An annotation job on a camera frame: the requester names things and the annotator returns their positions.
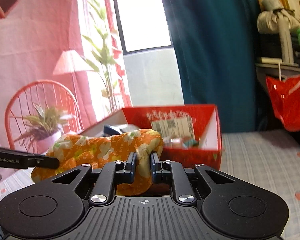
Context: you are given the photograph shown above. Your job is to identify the orange floral cloth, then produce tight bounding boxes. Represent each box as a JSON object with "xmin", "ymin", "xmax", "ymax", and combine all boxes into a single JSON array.
[{"xmin": 31, "ymin": 129, "xmax": 164, "ymax": 195}]

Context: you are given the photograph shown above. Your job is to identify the dark blue snack packet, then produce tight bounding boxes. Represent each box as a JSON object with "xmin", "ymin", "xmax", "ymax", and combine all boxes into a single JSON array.
[{"xmin": 103, "ymin": 125, "xmax": 126, "ymax": 136}]

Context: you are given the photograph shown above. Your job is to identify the red strawberry cardboard box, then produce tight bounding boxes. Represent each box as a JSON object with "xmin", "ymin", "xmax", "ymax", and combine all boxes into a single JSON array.
[{"xmin": 80, "ymin": 105, "xmax": 222, "ymax": 170}]

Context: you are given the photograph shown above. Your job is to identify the potted spider plant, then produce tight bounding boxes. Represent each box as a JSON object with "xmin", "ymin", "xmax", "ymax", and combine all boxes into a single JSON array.
[{"xmin": 12, "ymin": 103, "xmax": 76, "ymax": 153}]

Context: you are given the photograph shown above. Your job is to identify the pink floor lamp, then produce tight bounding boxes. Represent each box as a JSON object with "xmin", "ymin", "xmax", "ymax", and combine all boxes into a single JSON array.
[{"xmin": 53, "ymin": 50, "xmax": 93, "ymax": 102}]

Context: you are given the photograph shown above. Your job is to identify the tall green plant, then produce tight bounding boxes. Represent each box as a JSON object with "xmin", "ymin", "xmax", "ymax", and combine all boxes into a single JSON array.
[{"xmin": 82, "ymin": 0, "xmax": 123, "ymax": 113}]

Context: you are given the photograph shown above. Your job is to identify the pink sheer curtain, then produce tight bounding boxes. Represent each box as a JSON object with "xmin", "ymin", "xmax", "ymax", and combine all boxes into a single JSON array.
[{"xmin": 0, "ymin": 0, "xmax": 133, "ymax": 151}]

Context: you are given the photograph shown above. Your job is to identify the red plastic bag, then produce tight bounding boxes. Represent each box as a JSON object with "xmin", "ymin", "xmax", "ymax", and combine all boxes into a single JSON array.
[{"xmin": 266, "ymin": 75, "xmax": 300, "ymax": 132}]

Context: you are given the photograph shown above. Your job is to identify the teal curtain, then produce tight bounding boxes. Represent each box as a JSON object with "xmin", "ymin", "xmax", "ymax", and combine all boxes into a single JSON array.
[{"xmin": 162, "ymin": 0, "xmax": 260, "ymax": 133}]

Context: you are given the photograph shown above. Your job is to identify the beige cloth bag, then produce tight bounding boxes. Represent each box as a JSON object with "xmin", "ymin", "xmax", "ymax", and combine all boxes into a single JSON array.
[{"xmin": 257, "ymin": 0, "xmax": 300, "ymax": 34}]

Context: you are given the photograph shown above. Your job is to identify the white tube bottle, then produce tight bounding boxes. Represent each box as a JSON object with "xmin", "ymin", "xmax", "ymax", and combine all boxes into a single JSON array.
[{"xmin": 277, "ymin": 16, "xmax": 294, "ymax": 64}]

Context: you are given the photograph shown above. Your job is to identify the red wire chair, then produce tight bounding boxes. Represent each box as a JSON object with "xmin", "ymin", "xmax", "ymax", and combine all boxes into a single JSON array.
[{"xmin": 5, "ymin": 80, "xmax": 83, "ymax": 153}]

